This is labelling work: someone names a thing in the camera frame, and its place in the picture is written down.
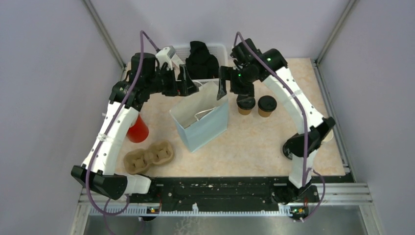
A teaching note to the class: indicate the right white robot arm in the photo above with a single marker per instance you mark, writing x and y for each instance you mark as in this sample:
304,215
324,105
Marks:
271,69

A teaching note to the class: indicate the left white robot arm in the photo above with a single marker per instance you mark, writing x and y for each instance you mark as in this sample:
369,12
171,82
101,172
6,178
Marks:
149,74

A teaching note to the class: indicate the light blue paper bag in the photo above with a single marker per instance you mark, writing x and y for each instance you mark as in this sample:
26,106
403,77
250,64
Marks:
201,117

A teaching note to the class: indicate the white plastic basket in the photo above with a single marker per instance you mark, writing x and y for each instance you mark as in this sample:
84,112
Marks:
218,50

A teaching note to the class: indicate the black cloth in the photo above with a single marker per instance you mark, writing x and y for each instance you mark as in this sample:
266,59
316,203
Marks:
201,64

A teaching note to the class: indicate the brown pulp cup carrier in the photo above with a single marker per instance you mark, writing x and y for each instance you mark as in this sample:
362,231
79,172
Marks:
140,160

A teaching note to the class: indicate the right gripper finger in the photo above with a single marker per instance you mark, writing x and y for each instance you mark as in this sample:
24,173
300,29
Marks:
224,75
245,99

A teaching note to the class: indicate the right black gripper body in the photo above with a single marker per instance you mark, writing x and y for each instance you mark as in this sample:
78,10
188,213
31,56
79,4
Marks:
241,79

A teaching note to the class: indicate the stack of paper cups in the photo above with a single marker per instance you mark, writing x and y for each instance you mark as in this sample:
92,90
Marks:
328,137

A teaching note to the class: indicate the brown paper coffee cup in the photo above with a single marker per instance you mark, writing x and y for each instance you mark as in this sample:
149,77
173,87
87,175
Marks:
264,114

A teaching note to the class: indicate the red straw holder cup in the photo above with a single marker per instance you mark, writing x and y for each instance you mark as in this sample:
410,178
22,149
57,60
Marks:
138,132

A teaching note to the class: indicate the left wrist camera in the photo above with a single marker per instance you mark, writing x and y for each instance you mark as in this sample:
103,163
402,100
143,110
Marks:
168,55

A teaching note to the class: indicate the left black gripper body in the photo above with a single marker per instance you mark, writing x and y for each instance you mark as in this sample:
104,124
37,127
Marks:
170,86

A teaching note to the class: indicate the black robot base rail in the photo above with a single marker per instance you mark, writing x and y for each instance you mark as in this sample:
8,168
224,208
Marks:
232,194

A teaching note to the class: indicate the black coffee cup lid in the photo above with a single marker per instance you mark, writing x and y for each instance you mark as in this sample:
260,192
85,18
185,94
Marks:
267,103

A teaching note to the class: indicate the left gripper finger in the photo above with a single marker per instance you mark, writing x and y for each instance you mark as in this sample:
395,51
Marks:
188,87
183,75

